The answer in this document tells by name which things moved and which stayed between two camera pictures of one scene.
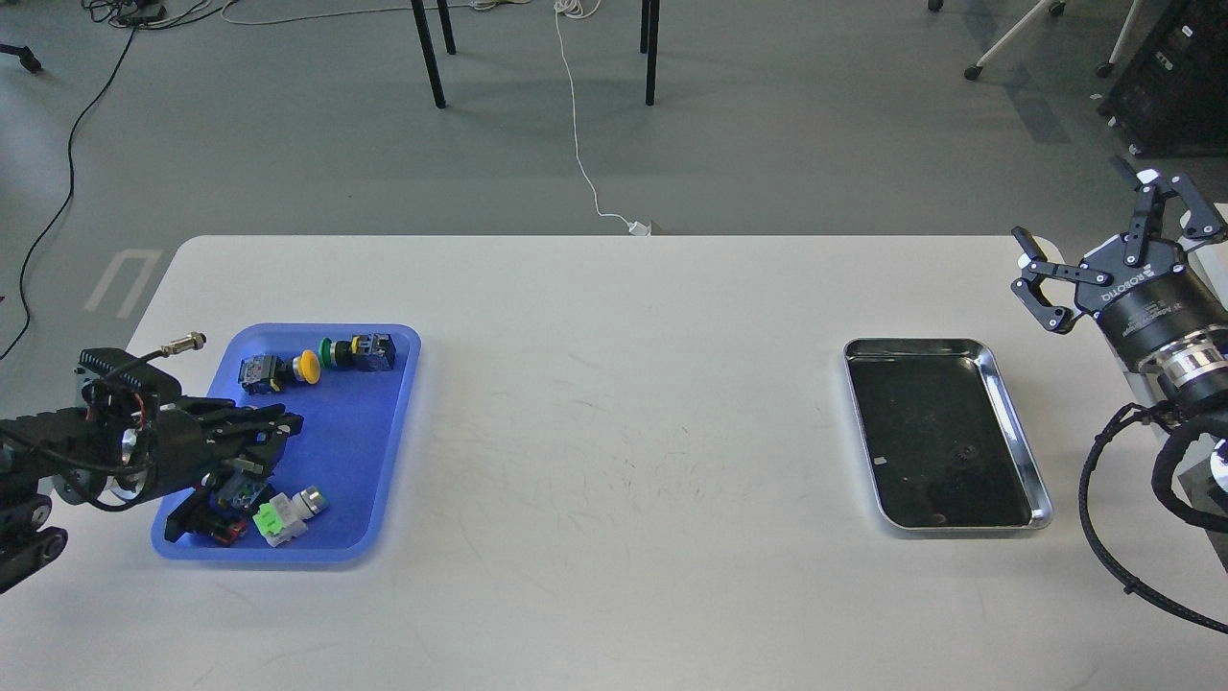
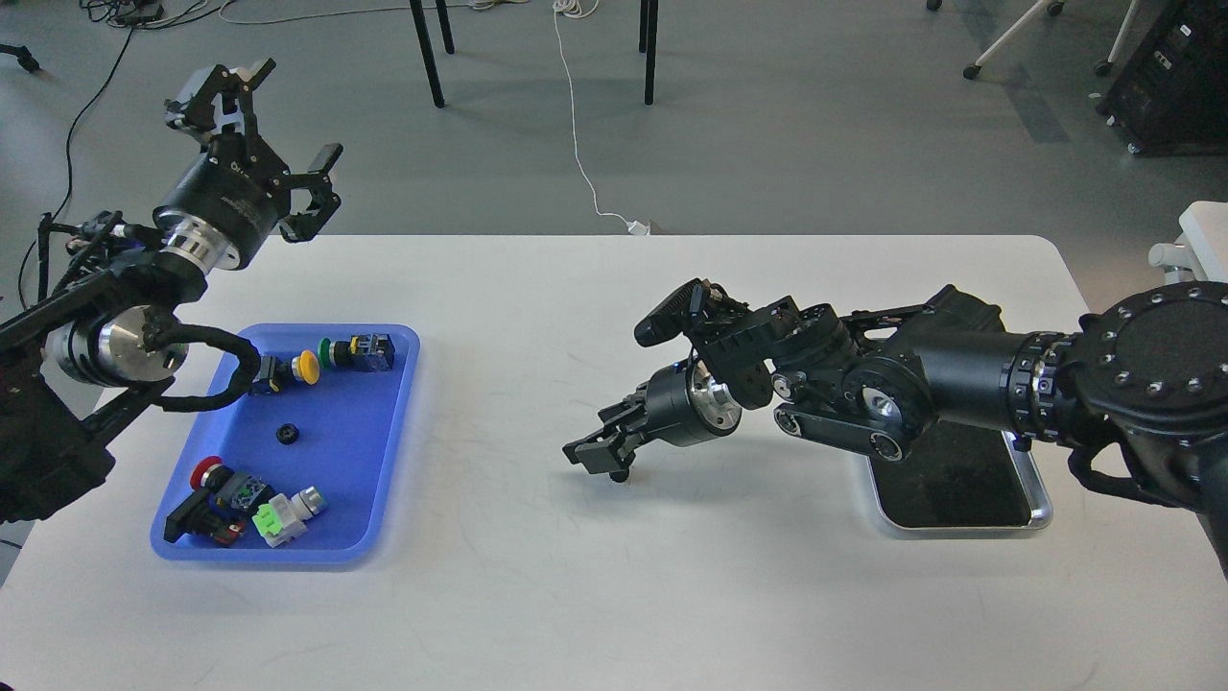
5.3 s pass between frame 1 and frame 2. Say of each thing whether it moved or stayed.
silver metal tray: stayed
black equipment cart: stayed
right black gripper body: moved
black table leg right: stayed
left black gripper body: moved
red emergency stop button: stayed
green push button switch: stayed
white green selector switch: stayed
